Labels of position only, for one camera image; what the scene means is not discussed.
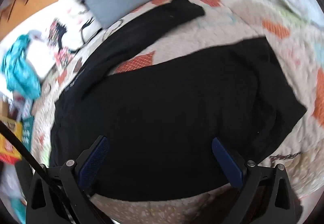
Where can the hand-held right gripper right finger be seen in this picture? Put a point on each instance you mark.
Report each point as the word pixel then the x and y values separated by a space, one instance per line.
pixel 227 163

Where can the teal cloth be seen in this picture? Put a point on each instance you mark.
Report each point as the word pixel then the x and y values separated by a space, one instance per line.
pixel 17 67

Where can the yellow box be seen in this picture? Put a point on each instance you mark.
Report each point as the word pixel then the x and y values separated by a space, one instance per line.
pixel 7 143

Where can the heart print quilted blanket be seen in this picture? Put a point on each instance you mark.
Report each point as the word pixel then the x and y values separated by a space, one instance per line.
pixel 202 36

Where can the white pillow silhouette print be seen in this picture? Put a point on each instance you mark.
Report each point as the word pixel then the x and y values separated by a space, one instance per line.
pixel 73 11

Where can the teal box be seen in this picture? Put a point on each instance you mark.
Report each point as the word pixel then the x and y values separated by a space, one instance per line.
pixel 27 133

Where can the black pants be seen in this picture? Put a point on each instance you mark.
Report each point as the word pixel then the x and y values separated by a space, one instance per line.
pixel 164 112

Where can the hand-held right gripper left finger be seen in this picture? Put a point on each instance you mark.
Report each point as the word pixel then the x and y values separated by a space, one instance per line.
pixel 95 160

